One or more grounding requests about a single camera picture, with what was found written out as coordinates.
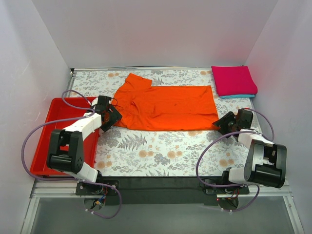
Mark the floral patterned table mat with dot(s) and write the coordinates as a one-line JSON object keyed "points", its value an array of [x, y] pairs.
{"points": [[123, 152]]}

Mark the folded magenta t shirt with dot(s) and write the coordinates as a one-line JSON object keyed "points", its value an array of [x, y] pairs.
{"points": [[233, 81]]}

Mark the folded teal t shirt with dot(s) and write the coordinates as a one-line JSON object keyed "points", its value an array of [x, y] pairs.
{"points": [[238, 96]]}

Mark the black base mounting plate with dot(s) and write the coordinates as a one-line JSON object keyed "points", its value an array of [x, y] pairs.
{"points": [[161, 190]]}

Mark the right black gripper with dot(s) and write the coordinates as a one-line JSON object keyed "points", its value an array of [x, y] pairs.
{"points": [[225, 122]]}

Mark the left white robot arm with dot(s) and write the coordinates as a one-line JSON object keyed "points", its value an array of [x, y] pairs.
{"points": [[65, 152]]}

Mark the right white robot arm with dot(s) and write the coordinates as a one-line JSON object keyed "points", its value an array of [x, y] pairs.
{"points": [[266, 160]]}

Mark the orange t shirt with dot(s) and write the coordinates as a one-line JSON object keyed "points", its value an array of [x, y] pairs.
{"points": [[165, 108]]}

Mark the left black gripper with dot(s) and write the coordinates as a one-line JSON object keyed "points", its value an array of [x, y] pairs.
{"points": [[111, 118]]}

